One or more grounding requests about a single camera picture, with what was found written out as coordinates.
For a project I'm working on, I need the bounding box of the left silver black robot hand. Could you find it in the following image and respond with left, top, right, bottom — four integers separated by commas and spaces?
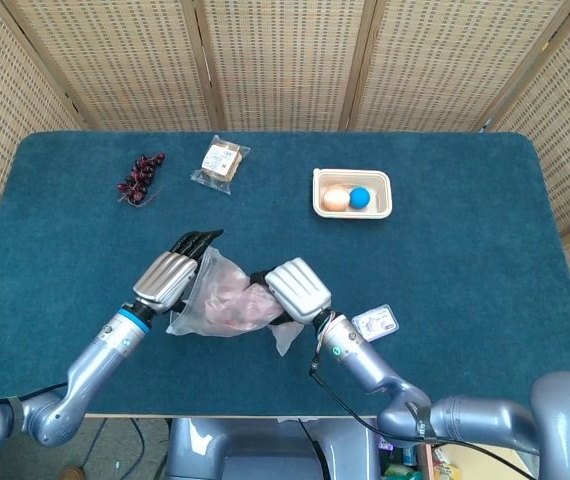
132, 228, 225, 316

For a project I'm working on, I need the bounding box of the blue ball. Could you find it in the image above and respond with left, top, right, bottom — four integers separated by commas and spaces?
348, 186, 372, 210

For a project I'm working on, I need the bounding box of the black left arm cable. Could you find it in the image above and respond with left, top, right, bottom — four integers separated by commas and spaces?
0, 382, 69, 407

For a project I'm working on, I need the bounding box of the small white packet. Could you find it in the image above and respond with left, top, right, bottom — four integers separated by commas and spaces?
350, 304, 400, 344

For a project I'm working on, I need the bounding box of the woven rattan folding screen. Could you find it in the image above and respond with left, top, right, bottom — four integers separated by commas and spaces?
0, 0, 570, 401

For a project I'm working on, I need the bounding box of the transparent plastic zip bag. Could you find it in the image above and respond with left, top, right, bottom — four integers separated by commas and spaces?
165, 245, 307, 357

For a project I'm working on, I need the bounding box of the cream egg-shaped ball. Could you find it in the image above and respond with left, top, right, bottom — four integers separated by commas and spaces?
322, 185, 352, 212

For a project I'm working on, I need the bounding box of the colourful packets pile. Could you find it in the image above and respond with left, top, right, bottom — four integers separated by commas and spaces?
378, 438, 461, 480

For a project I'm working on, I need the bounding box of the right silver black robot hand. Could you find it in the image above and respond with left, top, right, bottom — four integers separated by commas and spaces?
248, 257, 333, 329

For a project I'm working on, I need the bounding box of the grey robot torso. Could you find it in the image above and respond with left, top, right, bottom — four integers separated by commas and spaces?
164, 417, 382, 480

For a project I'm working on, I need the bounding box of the dark red grape bunch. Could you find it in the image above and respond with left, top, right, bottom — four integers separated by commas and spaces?
116, 152, 167, 206

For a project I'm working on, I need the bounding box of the packaged sandwich in clear wrap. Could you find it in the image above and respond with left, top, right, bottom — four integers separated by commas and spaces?
189, 134, 252, 197

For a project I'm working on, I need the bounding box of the beige plastic food container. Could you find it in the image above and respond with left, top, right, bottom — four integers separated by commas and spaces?
312, 168, 395, 220

